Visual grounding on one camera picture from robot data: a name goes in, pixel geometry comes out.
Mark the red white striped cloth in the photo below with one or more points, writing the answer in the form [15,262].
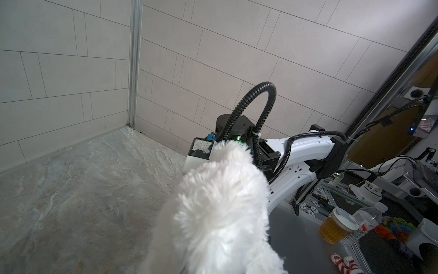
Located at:
[346,265]

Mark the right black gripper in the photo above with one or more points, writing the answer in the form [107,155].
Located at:
[242,132]

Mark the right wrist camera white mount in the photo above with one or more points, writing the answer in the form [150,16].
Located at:
[199,153]

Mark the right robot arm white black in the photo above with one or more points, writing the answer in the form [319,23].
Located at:
[294,166]

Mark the plastic jar amber liquid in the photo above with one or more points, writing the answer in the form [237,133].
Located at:
[337,226]

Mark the white teddy bear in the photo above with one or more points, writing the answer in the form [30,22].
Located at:
[216,221]

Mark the aluminium corner wall profile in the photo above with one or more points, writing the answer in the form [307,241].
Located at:
[135,48]

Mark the clear plastic water bottle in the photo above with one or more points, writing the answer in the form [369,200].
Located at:
[368,219]

